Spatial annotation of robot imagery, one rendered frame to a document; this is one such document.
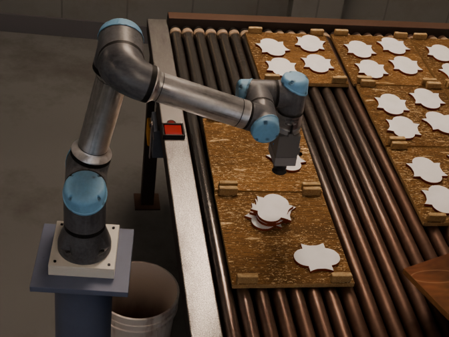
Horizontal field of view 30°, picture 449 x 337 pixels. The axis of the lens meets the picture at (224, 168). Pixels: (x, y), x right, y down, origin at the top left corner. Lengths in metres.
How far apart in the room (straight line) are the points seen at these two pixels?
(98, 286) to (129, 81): 0.63
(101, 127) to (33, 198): 1.81
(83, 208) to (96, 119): 0.24
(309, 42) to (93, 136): 1.47
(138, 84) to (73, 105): 2.70
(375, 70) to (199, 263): 1.36
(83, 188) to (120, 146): 2.14
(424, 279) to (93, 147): 0.96
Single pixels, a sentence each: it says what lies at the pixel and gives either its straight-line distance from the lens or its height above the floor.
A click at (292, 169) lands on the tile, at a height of 0.95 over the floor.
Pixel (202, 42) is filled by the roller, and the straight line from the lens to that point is 3.48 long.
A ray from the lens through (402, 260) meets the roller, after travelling 2.55.
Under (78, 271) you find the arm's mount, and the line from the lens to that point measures 2.38.
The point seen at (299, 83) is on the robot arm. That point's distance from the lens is 2.25.
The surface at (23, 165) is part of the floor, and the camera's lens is 4.27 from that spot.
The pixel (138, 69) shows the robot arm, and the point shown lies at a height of 1.52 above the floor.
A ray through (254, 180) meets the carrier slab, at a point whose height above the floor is 0.94.
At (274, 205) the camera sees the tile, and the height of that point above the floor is 0.97.
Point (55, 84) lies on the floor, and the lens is 4.91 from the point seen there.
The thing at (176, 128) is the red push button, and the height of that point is 0.93.
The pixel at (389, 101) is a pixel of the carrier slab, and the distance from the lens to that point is 3.24.
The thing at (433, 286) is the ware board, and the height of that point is 1.04.
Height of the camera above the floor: 2.54
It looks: 36 degrees down
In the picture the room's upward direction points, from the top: 8 degrees clockwise
